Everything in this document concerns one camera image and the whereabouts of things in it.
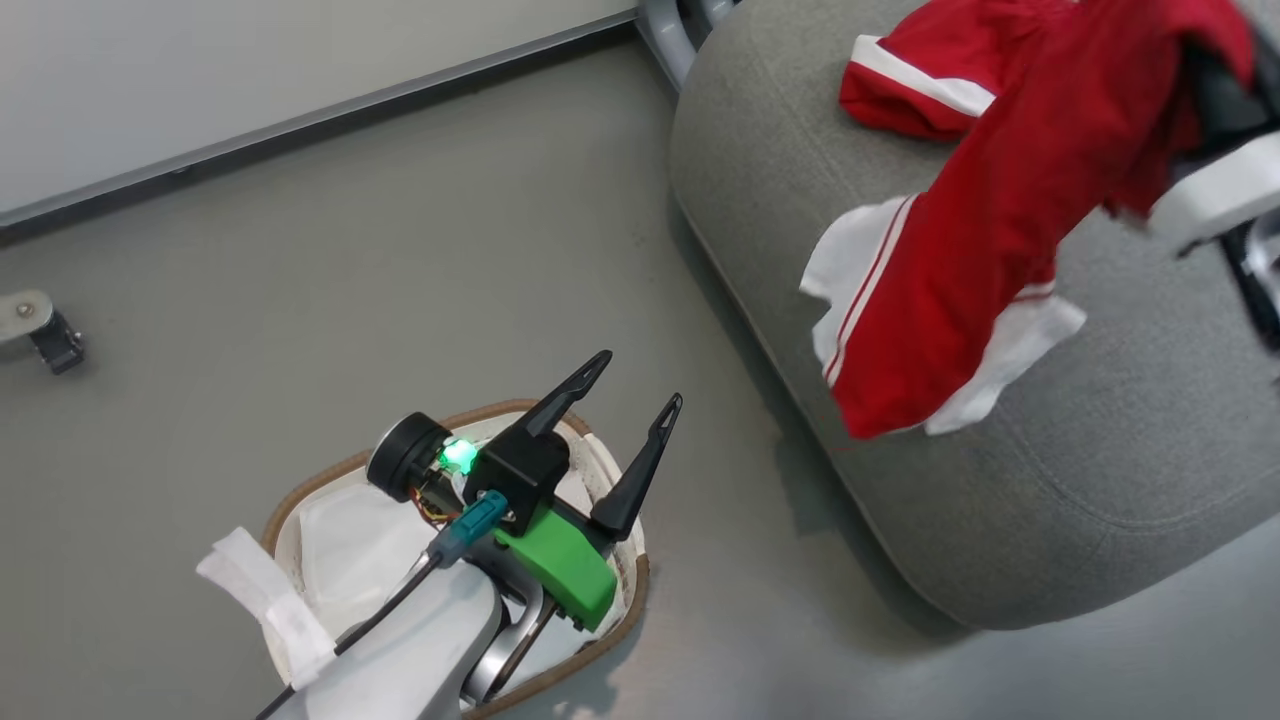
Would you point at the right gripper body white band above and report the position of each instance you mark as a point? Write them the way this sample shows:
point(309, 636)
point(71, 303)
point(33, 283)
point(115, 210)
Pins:
point(1215, 190)

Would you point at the grey metal partition rail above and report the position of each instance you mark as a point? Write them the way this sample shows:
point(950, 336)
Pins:
point(300, 125)

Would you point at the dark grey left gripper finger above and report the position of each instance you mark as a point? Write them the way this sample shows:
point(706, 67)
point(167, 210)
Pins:
point(572, 388)
point(640, 475)

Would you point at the grey fabric sofa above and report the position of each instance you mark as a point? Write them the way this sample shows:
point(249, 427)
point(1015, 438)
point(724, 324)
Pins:
point(1100, 500)

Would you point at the red white shirt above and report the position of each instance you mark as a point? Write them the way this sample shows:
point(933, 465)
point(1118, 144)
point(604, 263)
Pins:
point(1000, 200)

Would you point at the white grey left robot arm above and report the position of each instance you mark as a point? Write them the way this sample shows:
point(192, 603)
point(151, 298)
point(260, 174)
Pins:
point(420, 650)

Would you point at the white laundry basket brown rim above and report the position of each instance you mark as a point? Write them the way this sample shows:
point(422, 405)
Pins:
point(270, 600)

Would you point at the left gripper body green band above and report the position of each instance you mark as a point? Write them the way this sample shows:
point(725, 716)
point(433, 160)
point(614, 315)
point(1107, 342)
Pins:
point(560, 560)

